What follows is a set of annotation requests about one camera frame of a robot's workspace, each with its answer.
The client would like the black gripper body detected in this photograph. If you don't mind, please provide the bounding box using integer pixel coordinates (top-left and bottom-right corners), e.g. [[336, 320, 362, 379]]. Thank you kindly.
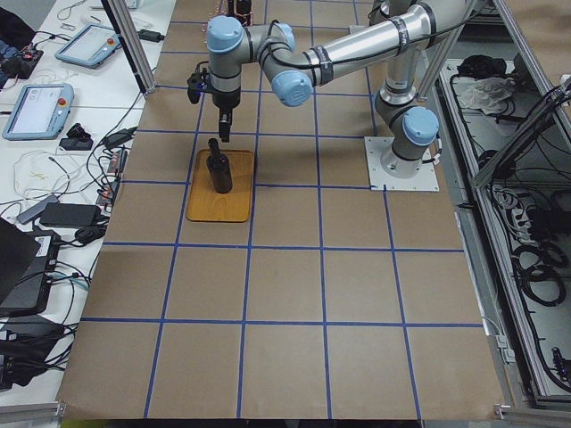
[[186, 62, 241, 110]]

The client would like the dark wine bottle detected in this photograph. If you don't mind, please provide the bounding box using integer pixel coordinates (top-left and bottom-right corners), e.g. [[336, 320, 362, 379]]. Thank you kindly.
[[227, 0, 252, 27], [206, 138, 233, 194]]

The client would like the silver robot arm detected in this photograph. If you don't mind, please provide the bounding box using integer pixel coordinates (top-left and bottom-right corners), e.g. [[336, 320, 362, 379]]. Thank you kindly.
[[187, 1, 472, 179]]

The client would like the wooden tray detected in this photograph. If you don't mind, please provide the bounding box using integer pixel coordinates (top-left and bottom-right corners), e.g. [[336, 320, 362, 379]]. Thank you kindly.
[[186, 149, 255, 223]]

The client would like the black power adapter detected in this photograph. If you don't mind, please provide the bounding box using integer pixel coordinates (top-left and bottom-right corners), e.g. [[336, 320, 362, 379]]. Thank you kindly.
[[137, 29, 164, 43]]

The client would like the blue teach pendant far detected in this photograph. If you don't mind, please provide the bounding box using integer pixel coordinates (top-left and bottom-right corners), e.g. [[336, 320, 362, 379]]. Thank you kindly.
[[54, 24, 121, 69]]

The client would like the blue teach pendant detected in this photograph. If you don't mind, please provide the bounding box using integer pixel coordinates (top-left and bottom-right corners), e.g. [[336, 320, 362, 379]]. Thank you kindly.
[[2, 83, 75, 141], [54, 24, 121, 69]]

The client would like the blue teach pendant near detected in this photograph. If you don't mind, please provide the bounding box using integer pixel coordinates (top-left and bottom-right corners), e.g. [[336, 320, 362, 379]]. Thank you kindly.
[[2, 83, 75, 141]]

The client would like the black power brick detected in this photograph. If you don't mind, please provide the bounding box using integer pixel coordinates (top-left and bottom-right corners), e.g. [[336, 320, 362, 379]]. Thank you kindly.
[[39, 202, 101, 228]]

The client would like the black laptop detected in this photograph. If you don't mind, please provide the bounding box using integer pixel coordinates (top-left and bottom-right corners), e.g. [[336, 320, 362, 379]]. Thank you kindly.
[[1, 219, 60, 317]]

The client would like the copper wire bottle basket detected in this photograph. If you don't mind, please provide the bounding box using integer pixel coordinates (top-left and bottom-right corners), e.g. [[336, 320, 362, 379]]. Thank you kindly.
[[203, 1, 254, 36]]

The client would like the aluminium frame post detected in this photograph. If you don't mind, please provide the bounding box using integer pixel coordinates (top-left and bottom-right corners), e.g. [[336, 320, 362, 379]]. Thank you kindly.
[[101, 0, 156, 96]]

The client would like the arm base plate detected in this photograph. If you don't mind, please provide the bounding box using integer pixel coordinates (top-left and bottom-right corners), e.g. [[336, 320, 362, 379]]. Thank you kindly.
[[364, 136, 440, 192]]

